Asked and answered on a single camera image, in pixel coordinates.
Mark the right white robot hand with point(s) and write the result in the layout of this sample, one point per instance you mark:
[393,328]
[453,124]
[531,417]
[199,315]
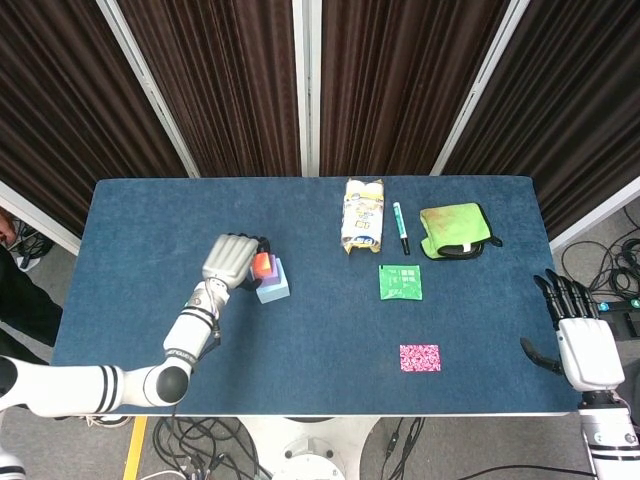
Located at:
[590,352]

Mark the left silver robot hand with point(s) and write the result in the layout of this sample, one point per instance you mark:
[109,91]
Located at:
[227,260]

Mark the small orange cube yellow face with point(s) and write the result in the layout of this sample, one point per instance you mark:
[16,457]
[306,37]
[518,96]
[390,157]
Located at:
[261,265]

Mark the purple cube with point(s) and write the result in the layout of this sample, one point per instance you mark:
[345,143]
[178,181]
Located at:
[272,281]

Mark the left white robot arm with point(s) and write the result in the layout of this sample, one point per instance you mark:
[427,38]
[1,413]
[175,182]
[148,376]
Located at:
[190,330]

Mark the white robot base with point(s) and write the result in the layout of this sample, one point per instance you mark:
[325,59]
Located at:
[310,445]

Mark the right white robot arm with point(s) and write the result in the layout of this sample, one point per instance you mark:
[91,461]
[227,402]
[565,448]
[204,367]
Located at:
[610,435]

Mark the black power strip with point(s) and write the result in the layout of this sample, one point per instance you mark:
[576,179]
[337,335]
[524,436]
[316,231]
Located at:
[625,312]

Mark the large light blue cube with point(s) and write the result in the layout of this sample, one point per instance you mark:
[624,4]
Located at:
[275,295]

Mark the blue felt table cover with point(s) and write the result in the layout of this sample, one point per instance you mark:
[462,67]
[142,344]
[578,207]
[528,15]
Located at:
[320,330]

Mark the clear yellow snack bag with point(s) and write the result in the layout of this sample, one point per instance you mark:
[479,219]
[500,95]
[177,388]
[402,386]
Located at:
[362,215]

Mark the brown curtain partition panel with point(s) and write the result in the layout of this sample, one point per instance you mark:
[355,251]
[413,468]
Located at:
[225,90]
[65,115]
[565,110]
[400,90]

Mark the pink white patterned card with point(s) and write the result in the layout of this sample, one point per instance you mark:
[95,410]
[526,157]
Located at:
[420,358]

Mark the green sachet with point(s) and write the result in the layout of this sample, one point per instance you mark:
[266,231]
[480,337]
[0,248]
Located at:
[400,282]

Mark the green marker pen black cap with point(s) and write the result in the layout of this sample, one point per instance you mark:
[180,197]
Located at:
[400,225]

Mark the green cloth black trim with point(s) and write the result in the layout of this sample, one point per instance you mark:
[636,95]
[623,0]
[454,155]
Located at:
[450,225]

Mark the person in dark clothes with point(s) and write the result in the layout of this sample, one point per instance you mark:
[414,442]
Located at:
[25,310]

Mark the yellow floor tape strip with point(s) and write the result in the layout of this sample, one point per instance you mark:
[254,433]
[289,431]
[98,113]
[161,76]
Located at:
[134,450]

